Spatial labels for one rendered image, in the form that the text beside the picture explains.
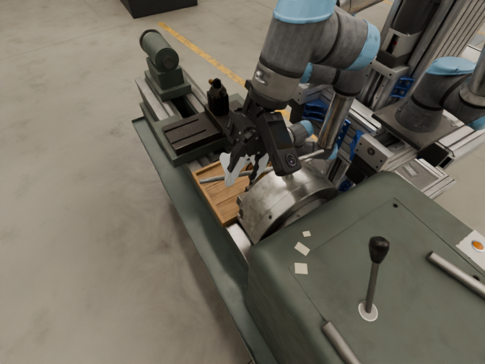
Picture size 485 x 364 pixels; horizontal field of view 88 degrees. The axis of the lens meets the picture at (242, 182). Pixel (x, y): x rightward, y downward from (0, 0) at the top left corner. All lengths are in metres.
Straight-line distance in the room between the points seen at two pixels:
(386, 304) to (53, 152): 2.94
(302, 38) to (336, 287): 0.46
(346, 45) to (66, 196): 2.45
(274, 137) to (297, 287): 0.31
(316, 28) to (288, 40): 0.04
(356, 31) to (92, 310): 2.00
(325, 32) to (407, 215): 0.49
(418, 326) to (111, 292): 1.78
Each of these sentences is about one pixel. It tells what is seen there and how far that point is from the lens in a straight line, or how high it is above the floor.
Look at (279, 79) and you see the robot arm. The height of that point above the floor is 1.59.
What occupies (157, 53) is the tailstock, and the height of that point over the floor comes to 1.13.
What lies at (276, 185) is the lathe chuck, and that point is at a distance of 0.71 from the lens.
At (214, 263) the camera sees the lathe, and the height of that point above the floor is 0.54.
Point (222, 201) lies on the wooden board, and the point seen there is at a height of 0.88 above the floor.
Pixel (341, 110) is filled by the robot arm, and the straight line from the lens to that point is 1.00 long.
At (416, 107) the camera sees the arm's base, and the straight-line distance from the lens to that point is 1.11.
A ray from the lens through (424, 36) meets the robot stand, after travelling 1.28.
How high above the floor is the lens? 1.80
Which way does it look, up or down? 54 degrees down
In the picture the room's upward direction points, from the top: straight up
